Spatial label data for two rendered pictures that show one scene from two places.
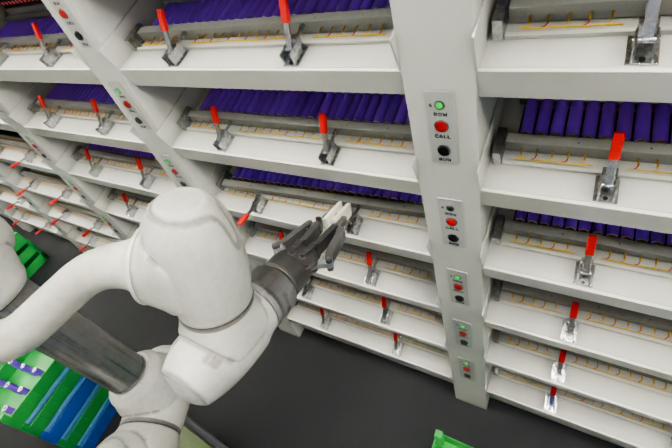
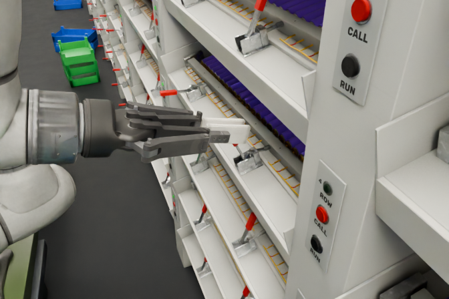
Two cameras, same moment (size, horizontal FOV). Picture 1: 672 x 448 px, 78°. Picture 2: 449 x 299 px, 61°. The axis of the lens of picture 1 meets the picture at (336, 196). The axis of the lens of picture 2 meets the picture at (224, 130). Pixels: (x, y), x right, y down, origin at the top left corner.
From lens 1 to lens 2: 0.38 m
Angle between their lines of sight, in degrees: 23
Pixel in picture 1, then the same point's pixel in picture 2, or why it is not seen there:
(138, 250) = not seen: outside the picture
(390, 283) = (254, 267)
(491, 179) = (410, 175)
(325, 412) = not seen: outside the picture
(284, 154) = (220, 29)
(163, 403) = (14, 205)
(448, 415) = not seen: outside the picture
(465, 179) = (363, 143)
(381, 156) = (300, 72)
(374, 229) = (262, 181)
